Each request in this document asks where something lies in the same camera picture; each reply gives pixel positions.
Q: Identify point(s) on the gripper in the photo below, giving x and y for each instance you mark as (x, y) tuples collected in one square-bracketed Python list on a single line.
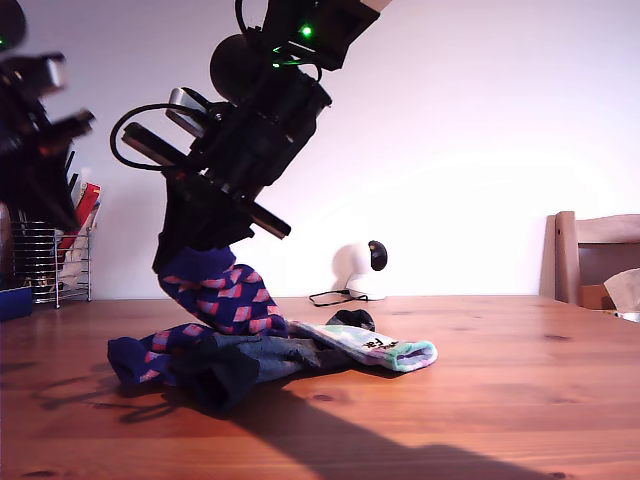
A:
[(245, 160)]

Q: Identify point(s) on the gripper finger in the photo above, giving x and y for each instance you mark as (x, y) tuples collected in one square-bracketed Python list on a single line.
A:
[(25, 192), (52, 180)]

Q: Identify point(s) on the purple sock with pink squares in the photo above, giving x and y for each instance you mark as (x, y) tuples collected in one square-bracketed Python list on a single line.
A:
[(230, 300)]

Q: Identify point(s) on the black chopstick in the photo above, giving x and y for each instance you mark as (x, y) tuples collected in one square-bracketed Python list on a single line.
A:
[(75, 187), (70, 162)]

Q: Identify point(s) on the red paper packet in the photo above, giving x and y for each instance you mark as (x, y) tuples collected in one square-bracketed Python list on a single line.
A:
[(85, 200)]

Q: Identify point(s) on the white paper packet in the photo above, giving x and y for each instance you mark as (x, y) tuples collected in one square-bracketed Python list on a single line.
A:
[(75, 265)]

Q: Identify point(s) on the blue box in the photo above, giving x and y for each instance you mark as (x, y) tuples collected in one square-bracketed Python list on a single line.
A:
[(15, 305)]

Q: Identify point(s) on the dark grey sock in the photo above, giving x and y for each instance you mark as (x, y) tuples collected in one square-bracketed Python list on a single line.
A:
[(225, 375)]

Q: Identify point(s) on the small black sock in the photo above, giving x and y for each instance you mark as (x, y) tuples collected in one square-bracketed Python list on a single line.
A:
[(352, 319)]

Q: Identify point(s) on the pastel tie-dye sock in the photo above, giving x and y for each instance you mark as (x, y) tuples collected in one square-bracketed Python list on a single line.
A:
[(390, 350)]

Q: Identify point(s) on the wooden chair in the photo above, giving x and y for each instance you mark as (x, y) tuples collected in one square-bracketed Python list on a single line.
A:
[(565, 260)]

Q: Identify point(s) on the white tissue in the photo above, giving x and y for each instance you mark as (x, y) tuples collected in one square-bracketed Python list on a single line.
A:
[(625, 292)]

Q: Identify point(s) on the leaf print tissue box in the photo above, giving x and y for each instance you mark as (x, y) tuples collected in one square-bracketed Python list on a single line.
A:
[(625, 317)]

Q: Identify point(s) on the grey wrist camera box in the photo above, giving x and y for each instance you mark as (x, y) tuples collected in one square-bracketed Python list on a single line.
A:
[(54, 75), (187, 107)]

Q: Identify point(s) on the white round security camera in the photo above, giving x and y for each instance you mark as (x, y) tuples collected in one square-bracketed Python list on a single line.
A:
[(357, 275)]

